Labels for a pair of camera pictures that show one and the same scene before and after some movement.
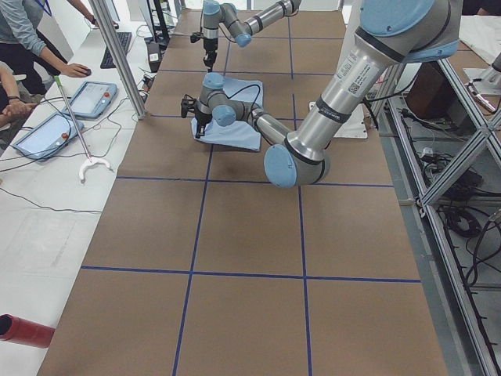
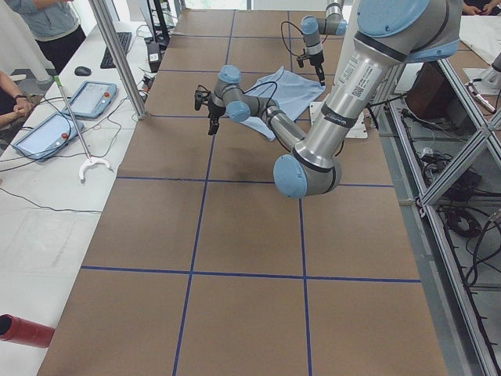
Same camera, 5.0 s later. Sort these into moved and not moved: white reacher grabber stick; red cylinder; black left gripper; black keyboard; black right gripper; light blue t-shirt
Moved: black right gripper; black left gripper; light blue t-shirt
Not moved: black keyboard; white reacher grabber stick; red cylinder
